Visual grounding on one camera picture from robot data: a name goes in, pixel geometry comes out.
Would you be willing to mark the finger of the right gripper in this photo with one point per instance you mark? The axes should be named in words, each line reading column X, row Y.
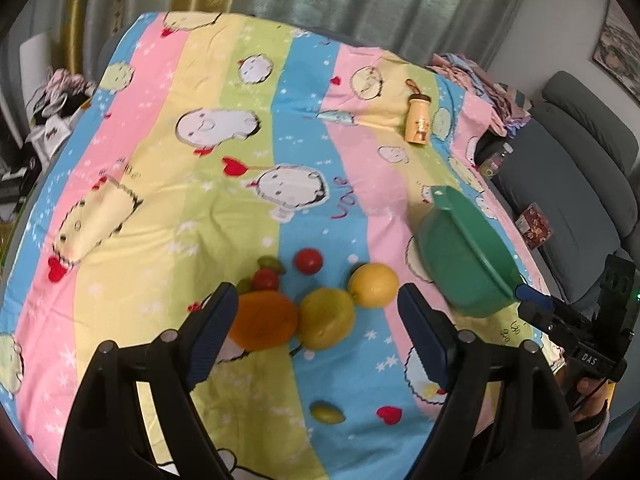
column 526, row 293

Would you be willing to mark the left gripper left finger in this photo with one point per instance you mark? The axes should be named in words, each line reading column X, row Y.
column 105, row 436

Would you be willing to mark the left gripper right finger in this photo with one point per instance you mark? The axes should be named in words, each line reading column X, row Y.
column 504, row 416

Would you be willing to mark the green plastic bowl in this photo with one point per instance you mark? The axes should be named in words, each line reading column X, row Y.
column 465, row 257

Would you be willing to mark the yellow lemon fruit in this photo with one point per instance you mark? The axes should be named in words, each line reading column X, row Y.
column 373, row 285

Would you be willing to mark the green olive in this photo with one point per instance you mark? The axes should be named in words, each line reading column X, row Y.
column 326, row 413

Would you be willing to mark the orange fruit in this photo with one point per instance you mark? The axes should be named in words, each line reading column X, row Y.
column 264, row 320

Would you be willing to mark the yellow-green pear fruit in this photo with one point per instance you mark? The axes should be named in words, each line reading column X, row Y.
column 326, row 316

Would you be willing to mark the red cherry tomato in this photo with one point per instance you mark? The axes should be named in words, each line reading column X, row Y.
column 265, row 279
column 308, row 261

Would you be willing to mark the person's right hand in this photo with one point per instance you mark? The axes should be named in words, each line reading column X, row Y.
column 595, row 395

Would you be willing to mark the red patterned box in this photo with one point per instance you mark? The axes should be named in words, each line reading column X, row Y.
column 534, row 227

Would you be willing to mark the clear plastic drink bottle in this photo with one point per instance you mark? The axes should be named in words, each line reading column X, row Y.
column 493, row 163

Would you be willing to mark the grey sofa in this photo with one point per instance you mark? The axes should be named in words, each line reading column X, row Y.
column 574, row 159

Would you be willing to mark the folded pastel cloth pile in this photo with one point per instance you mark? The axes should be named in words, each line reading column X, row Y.
column 510, row 108

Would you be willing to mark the small yellow thermos bottle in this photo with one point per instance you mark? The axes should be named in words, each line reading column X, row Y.
column 418, row 119

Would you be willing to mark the green olive fruit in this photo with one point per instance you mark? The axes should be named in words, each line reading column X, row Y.
column 271, row 263
column 244, row 286

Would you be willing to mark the colourful striped cartoon tablecloth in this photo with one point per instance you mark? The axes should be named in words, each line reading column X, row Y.
column 213, row 140

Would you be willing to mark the black white clothes pile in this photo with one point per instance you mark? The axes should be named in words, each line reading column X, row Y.
column 54, row 110

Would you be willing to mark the framed wall picture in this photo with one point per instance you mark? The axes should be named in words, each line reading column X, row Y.
column 617, row 50

